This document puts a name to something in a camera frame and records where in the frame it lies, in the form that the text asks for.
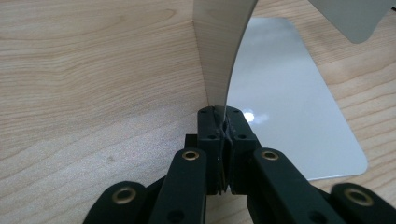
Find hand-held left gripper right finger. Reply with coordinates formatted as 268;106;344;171
224;105;262;195

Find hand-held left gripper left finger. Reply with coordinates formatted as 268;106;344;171
196;105;226;195

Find silver metal expandable bookend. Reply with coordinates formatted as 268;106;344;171
191;0;396;182

